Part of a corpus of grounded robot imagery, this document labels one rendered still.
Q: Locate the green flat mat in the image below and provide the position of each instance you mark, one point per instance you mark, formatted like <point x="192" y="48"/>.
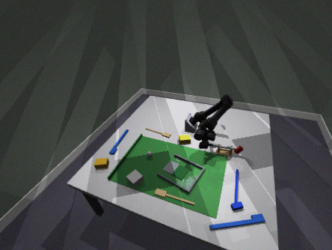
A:
<point x="206" y="192"/>

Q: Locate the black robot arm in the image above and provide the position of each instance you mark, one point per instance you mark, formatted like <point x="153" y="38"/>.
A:
<point x="210" y="123"/>

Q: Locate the yellow rectangular block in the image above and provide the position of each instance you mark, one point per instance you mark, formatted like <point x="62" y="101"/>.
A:
<point x="184" y="139"/>
<point x="101" y="163"/>

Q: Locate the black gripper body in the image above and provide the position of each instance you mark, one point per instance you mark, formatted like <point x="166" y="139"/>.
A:
<point x="204" y="144"/>

